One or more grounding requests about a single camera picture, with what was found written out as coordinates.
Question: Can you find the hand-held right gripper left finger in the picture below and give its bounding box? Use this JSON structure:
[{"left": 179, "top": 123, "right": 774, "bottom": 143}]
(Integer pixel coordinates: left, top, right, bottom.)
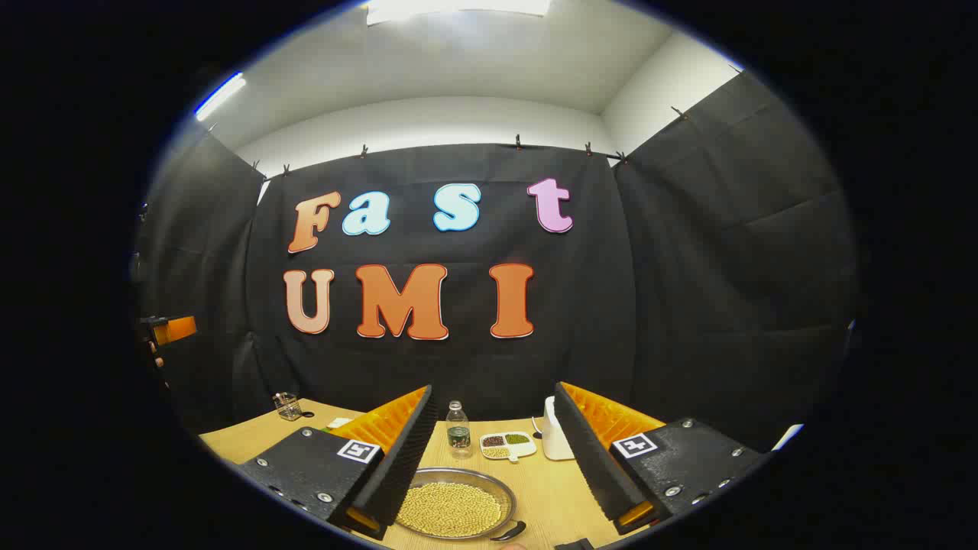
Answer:
[{"left": 237, "top": 384, "right": 440, "bottom": 539}]

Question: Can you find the narrow ceiling light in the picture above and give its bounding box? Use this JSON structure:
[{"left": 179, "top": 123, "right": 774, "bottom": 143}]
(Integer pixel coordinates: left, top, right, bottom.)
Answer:
[{"left": 194, "top": 72, "right": 247, "bottom": 122}]

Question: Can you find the clear plastic water bottle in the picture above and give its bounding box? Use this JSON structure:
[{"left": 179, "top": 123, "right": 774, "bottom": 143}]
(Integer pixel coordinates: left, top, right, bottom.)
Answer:
[{"left": 446, "top": 400, "right": 472, "bottom": 460}]

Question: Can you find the wide ceiling light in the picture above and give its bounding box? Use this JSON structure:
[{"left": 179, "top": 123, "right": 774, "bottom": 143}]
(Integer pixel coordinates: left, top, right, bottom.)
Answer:
[{"left": 365, "top": 0, "right": 551, "bottom": 26}]

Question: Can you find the row of black cloth clips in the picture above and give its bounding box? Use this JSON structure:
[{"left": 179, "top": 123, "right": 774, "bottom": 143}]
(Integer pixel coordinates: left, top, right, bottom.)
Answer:
[{"left": 206, "top": 105, "right": 688, "bottom": 178}]

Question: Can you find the pile of yellow soybeans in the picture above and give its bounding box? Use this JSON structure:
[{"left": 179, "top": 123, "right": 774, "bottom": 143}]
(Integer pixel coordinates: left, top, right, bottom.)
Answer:
[{"left": 397, "top": 481, "right": 503, "bottom": 537}]

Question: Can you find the black backdrop cloth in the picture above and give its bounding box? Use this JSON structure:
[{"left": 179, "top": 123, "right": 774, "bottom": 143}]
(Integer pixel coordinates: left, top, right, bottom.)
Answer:
[{"left": 134, "top": 69, "right": 860, "bottom": 451}]

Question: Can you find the white divided bean dish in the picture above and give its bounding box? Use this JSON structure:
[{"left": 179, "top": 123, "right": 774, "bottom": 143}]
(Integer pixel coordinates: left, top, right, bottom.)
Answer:
[{"left": 479, "top": 431, "right": 539, "bottom": 464}]

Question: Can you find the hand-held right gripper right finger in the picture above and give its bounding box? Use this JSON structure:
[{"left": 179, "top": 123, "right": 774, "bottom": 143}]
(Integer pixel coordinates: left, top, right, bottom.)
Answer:
[{"left": 554, "top": 381, "right": 769, "bottom": 535}]

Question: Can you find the white toaster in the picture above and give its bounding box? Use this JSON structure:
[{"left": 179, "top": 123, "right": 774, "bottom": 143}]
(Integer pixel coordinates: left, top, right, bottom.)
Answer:
[{"left": 541, "top": 396, "right": 575, "bottom": 461}]

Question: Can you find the steel pot with black handle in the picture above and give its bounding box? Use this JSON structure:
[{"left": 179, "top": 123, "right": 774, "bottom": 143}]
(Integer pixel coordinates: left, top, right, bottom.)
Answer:
[{"left": 393, "top": 467, "right": 528, "bottom": 543}]

